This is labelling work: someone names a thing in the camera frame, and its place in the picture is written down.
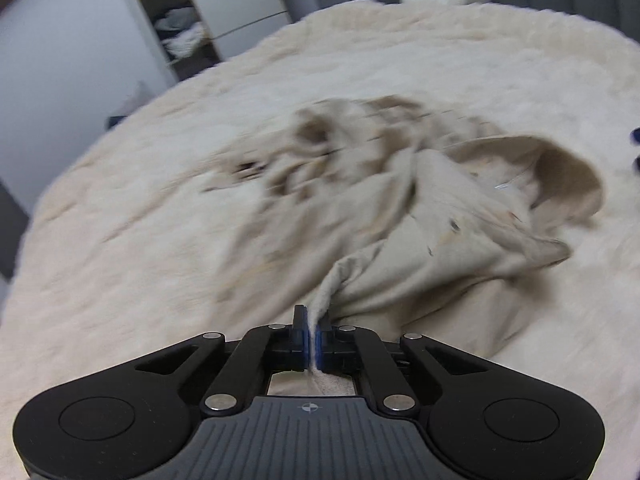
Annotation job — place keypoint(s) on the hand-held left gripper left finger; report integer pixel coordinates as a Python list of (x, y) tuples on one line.
[(300, 336)]

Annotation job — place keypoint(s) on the cream fluffy blanket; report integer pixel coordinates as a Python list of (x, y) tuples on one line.
[(400, 60)]

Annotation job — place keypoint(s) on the grey folded clothes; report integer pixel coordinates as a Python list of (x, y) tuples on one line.
[(177, 19)]

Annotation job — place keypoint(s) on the beige dog-print pajama shirt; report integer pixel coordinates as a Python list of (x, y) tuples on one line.
[(400, 240)]

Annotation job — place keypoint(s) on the white folded clothes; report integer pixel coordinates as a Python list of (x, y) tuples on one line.
[(187, 41)]

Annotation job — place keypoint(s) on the dark grey door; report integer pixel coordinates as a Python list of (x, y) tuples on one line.
[(11, 230)]

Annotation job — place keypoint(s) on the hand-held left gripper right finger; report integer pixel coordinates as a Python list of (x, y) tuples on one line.
[(323, 346)]

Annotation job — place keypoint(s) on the dark blue object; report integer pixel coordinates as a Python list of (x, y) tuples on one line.
[(115, 121)]

